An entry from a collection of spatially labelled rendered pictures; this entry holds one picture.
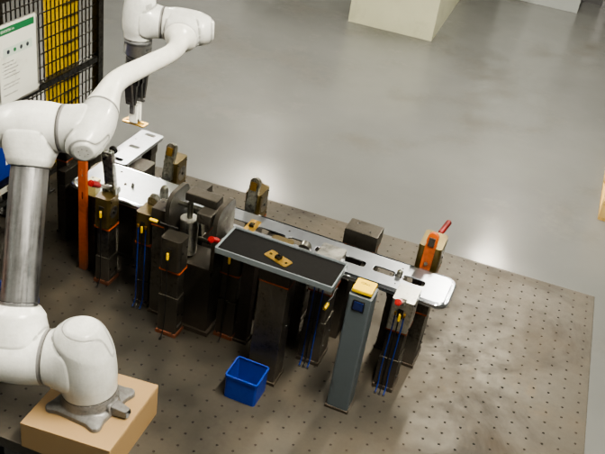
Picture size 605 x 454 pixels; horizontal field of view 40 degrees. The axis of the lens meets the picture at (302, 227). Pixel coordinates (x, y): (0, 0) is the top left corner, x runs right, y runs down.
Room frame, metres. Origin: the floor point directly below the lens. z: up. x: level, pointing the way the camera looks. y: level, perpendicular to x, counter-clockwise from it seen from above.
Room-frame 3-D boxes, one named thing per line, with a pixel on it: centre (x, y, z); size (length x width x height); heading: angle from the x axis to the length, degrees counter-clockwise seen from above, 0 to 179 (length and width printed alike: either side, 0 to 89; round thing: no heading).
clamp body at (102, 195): (2.36, 0.67, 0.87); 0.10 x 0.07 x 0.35; 163
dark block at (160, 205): (2.26, 0.45, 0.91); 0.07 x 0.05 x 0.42; 163
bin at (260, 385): (1.92, 0.10, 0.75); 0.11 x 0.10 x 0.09; 73
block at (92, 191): (2.44, 0.73, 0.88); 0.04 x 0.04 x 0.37; 73
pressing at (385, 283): (2.40, 0.15, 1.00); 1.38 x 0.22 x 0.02; 73
